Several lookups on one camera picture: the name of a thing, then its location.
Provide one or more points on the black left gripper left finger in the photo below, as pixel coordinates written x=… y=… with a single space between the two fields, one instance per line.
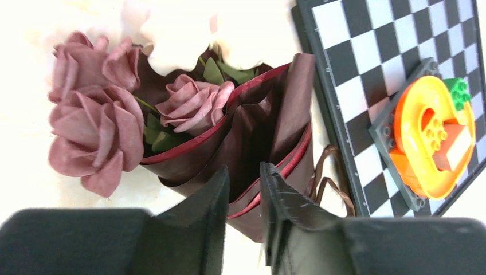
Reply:
x=185 y=239

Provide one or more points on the black white chessboard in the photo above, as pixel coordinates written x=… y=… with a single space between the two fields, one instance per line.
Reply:
x=365 y=50

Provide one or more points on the grey toy baseplate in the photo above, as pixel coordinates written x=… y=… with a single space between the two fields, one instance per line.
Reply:
x=381 y=130

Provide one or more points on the green toy brick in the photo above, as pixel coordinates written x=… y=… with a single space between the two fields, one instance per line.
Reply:
x=458 y=90

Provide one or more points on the brown ribbon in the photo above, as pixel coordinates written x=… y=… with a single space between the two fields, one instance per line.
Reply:
x=320 y=182

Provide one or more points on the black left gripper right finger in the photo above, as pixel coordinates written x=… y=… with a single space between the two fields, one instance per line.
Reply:
x=300 y=237

